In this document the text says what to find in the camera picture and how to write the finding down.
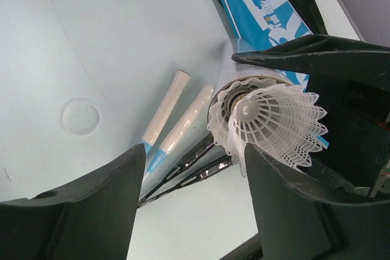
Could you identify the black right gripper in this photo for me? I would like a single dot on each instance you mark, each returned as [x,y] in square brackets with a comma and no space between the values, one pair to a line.
[357,115]

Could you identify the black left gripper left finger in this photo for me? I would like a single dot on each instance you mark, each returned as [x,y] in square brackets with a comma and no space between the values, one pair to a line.
[90,217]

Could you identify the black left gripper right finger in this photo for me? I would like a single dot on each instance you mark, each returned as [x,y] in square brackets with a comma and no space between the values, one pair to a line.
[299,217]

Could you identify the white shuttlecock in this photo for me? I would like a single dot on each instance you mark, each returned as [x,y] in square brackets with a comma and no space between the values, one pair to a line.
[220,109]
[283,121]

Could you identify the clear plastic tube lid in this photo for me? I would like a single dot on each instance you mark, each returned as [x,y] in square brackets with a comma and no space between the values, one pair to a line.
[79,117]

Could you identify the blue racket bag cover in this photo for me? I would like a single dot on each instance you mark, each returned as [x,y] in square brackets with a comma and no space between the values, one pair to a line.
[265,24]

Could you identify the black racket lower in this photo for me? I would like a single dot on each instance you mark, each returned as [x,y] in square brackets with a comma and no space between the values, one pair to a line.
[201,174]

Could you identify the black racket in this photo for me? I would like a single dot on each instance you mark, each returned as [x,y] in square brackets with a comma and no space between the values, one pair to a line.
[188,160]
[201,174]

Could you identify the black racket upper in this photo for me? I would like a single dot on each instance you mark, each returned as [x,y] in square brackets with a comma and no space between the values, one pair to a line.
[188,160]

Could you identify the blue racket white grip lower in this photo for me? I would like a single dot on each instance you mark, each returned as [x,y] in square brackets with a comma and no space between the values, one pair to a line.
[181,127]

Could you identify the blue racket white grip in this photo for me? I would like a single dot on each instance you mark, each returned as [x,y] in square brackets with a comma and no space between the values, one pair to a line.
[164,110]
[181,127]

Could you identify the blue racket white grip upper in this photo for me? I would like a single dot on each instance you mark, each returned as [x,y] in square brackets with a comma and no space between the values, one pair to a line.
[164,110]

